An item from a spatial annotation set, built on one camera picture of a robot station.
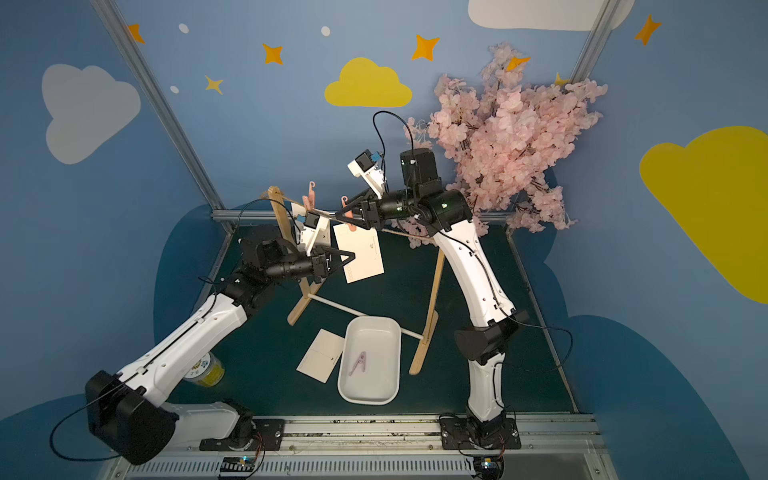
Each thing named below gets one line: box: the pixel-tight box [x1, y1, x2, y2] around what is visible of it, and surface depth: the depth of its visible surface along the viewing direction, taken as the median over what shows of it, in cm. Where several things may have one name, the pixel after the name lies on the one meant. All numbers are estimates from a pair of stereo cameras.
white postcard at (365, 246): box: [333, 224, 385, 284], surface depth 69 cm
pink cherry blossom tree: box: [396, 43, 608, 248], surface depth 77 cm
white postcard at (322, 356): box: [296, 328, 345, 384], surface depth 90 cm
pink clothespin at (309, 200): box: [302, 180, 316, 211], surface depth 65 cm
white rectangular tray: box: [337, 315, 402, 405], surface depth 88 cm
